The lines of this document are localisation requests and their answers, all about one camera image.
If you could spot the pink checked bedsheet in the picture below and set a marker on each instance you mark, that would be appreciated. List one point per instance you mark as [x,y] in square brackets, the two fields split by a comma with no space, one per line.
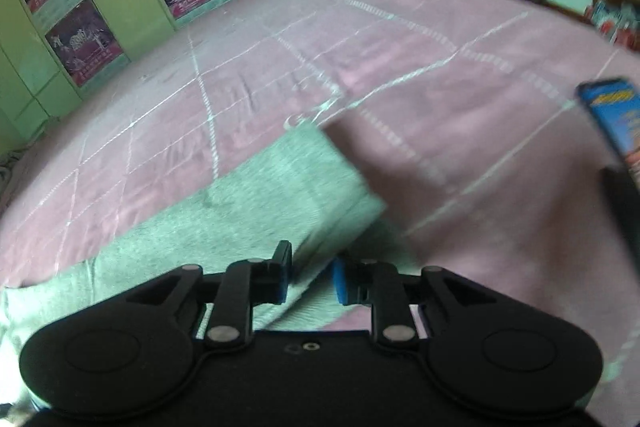
[400,82]

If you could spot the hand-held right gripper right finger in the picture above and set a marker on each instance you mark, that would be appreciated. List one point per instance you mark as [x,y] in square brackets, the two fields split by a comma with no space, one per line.
[342,282]

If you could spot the red packets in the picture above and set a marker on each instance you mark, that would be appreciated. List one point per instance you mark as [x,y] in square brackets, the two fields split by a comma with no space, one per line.
[612,23]

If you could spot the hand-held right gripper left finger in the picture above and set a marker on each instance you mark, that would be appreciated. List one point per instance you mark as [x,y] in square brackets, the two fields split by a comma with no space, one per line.
[282,278]

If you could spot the grey-green pants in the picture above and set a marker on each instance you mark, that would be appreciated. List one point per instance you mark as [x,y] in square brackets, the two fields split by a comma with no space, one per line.
[225,217]

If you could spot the blue printed box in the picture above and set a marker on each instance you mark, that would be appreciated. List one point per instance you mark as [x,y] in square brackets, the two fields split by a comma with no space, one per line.
[614,117]

